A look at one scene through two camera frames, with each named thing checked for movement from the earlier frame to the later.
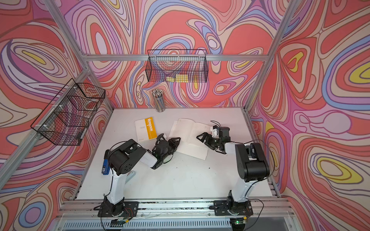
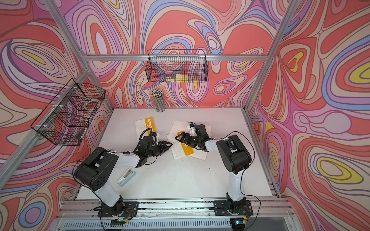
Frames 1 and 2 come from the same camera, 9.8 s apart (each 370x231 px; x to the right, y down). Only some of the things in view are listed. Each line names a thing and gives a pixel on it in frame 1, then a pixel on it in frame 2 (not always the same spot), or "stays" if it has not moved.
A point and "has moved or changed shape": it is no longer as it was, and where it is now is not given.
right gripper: [207, 142] → [184, 134]
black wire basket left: [65, 120] stays
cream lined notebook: [145, 129] stays
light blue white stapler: [129, 175] stays
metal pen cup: [159, 99] stays
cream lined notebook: [188, 131] has moved or changed shape
